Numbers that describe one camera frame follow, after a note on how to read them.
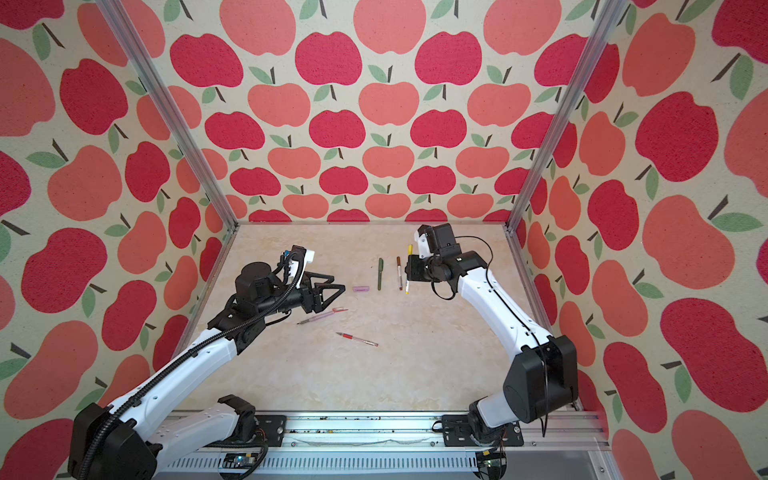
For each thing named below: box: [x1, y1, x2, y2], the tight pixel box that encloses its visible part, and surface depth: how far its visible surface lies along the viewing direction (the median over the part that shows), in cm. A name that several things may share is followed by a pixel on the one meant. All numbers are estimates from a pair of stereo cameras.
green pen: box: [378, 258, 385, 291], surface depth 110 cm
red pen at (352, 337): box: [336, 332, 379, 347], surface depth 92 cm
